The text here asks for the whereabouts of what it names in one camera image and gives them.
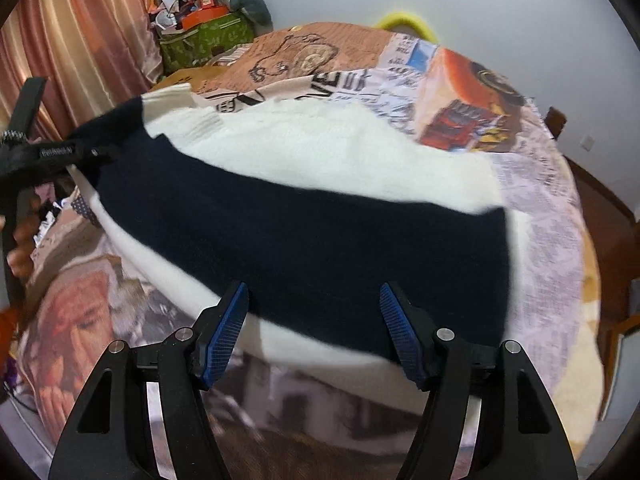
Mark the person's hand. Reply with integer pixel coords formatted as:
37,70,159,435
6,195,41,281

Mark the orange box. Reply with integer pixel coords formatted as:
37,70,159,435
180,6,229,30

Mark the green fabric storage box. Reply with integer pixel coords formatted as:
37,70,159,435
160,12,254,75

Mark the white wall socket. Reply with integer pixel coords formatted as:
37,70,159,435
580,136,594,152

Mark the printed newspaper pattern bedspread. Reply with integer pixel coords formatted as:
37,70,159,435
18,24,603,479

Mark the striped red brown curtain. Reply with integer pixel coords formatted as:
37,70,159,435
1,0,163,141

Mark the wooden bed post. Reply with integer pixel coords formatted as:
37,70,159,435
544,106,567,140

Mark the black white striped sweater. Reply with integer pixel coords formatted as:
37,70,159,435
70,86,516,412

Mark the yellow curved headrest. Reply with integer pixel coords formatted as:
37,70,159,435
374,11,439,44

